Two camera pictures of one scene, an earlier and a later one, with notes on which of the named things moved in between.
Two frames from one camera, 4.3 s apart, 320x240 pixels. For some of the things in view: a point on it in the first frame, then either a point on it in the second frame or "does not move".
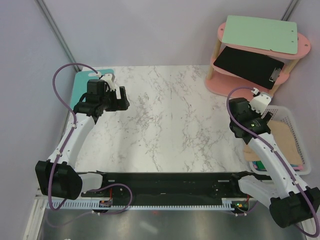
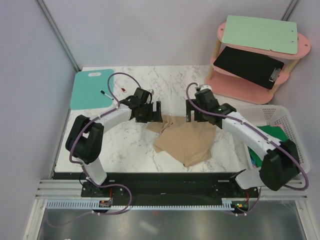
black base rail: x=169 y=186 does not move
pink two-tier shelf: x=222 y=82 does not move
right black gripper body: x=267 y=117 -> x=199 y=115
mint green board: x=277 y=35 does not move
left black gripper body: x=110 y=102 -> x=147 y=114
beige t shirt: x=282 y=136 -> x=189 y=142
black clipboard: x=259 y=70 does not move
